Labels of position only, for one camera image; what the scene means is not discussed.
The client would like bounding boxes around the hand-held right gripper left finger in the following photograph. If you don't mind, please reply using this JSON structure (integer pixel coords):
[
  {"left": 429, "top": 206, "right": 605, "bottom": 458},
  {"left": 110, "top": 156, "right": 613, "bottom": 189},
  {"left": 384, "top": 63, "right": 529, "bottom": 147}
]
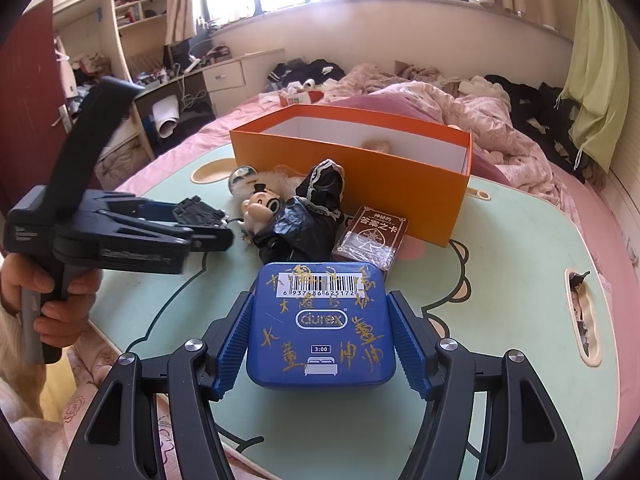
[{"left": 59, "top": 290, "right": 256, "bottom": 480}]

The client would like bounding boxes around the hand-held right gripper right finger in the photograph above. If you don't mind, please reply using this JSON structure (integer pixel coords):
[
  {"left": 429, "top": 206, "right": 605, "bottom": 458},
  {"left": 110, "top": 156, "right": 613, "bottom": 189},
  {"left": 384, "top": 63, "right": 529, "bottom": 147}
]
[{"left": 386, "top": 289, "right": 585, "bottom": 480}]

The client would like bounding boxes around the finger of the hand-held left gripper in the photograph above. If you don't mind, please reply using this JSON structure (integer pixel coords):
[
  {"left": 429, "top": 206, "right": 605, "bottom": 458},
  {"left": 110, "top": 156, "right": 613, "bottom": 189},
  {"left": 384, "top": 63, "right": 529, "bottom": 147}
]
[
  {"left": 82, "top": 190, "right": 196, "bottom": 234},
  {"left": 65, "top": 225, "right": 234, "bottom": 276}
]

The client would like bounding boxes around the black plastic clip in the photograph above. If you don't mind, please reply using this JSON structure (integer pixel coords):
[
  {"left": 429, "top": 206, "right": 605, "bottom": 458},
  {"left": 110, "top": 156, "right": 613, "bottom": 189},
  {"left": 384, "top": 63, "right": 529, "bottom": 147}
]
[{"left": 172, "top": 196, "right": 229, "bottom": 229}]

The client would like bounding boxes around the blue tin box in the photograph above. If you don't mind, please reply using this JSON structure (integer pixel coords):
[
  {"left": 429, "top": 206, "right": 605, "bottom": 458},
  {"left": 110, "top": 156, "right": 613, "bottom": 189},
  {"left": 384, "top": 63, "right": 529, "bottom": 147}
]
[{"left": 246, "top": 261, "right": 398, "bottom": 391}]

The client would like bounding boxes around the orange cardboard box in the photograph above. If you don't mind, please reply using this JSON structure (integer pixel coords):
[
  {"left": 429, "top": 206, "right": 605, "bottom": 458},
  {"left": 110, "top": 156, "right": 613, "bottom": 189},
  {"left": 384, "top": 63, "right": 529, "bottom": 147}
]
[{"left": 230, "top": 104, "right": 473, "bottom": 248}]

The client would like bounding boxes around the green cartoon desktop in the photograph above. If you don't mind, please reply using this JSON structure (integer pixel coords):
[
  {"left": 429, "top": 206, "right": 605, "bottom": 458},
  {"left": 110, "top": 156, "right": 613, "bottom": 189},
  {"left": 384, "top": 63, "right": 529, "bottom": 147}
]
[{"left": 92, "top": 157, "right": 626, "bottom": 480}]

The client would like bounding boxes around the person's left hand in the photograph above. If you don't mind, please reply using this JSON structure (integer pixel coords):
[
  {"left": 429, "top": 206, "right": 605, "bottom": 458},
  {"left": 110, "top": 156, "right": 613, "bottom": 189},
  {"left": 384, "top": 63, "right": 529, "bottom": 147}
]
[{"left": 0, "top": 250, "right": 104, "bottom": 351}]

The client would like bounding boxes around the white drawer cabinet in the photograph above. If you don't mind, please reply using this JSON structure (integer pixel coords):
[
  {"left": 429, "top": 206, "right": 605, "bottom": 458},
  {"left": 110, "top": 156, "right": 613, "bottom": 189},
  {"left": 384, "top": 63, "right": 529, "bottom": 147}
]
[{"left": 95, "top": 110, "right": 154, "bottom": 191}]

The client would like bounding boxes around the rolled white paper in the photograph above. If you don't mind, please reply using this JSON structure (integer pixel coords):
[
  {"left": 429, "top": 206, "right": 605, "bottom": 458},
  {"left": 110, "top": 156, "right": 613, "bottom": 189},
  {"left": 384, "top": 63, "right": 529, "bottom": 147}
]
[{"left": 151, "top": 96, "right": 180, "bottom": 140}]

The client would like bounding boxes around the red door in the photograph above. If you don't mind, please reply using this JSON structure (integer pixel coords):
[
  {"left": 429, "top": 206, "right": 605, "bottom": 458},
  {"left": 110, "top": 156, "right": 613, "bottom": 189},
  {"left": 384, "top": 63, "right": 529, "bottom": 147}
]
[{"left": 0, "top": 0, "right": 77, "bottom": 256}]

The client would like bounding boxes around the small round mirror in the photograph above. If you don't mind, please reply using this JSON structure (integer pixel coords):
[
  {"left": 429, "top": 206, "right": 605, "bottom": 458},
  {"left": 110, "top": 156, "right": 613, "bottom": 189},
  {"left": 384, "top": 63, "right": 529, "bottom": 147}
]
[{"left": 228, "top": 165, "right": 257, "bottom": 194}]

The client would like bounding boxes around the cartoon figurine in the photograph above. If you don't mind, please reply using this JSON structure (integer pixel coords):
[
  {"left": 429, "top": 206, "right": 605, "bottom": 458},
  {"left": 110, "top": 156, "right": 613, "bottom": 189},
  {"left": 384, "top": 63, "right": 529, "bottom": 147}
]
[{"left": 240, "top": 182, "right": 287, "bottom": 237}]

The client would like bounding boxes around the brown card box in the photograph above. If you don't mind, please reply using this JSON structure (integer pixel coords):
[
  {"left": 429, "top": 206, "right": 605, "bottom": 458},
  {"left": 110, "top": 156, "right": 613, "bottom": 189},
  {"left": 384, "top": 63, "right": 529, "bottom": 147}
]
[{"left": 331, "top": 205, "right": 408, "bottom": 273}]

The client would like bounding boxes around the doll in black dress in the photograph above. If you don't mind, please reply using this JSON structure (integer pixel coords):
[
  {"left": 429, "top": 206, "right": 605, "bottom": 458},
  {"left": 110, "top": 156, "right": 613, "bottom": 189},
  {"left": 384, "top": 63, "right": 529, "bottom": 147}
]
[{"left": 252, "top": 195, "right": 342, "bottom": 264}]

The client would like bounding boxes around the white feather fluff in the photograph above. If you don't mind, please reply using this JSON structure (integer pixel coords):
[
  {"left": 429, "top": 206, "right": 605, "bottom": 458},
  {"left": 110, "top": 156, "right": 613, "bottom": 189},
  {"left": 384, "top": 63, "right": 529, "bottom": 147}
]
[{"left": 250, "top": 165, "right": 307, "bottom": 197}]

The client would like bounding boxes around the white desk with drawer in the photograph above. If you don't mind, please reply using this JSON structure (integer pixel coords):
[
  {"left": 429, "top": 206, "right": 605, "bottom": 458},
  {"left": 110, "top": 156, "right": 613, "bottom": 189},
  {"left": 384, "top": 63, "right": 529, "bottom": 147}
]
[{"left": 132, "top": 49, "right": 287, "bottom": 112}]

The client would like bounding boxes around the black lace-trimmed doll dress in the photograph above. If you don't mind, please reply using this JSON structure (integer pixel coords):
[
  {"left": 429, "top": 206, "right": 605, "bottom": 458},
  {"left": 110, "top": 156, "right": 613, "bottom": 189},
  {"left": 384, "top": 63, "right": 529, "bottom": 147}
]
[{"left": 295, "top": 159, "right": 347, "bottom": 222}]

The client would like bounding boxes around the red and white carton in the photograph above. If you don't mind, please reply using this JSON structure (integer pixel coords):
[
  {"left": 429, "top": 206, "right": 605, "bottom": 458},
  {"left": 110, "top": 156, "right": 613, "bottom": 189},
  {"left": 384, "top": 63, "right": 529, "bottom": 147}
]
[{"left": 277, "top": 87, "right": 324, "bottom": 107}]

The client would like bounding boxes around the black clothes pile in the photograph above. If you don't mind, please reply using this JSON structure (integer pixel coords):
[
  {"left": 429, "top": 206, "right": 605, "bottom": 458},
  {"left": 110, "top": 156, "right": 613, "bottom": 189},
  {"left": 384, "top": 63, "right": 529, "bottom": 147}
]
[
  {"left": 482, "top": 74, "right": 601, "bottom": 184},
  {"left": 267, "top": 59, "right": 346, "bottom": 93}
]

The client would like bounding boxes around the pink floral quilt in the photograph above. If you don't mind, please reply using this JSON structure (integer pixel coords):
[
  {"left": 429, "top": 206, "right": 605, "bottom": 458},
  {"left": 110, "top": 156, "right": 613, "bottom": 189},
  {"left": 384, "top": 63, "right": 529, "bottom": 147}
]
[{"left": 320, "top": 62, "right": 576, "bottom": 202}]

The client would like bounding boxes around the green curtain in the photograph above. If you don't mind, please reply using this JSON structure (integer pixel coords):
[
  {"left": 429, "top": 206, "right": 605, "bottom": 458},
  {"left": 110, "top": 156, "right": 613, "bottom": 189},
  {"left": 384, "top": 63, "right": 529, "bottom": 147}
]
[{"left": 560, "top": 0, "right": 628, "bottom": 174}]

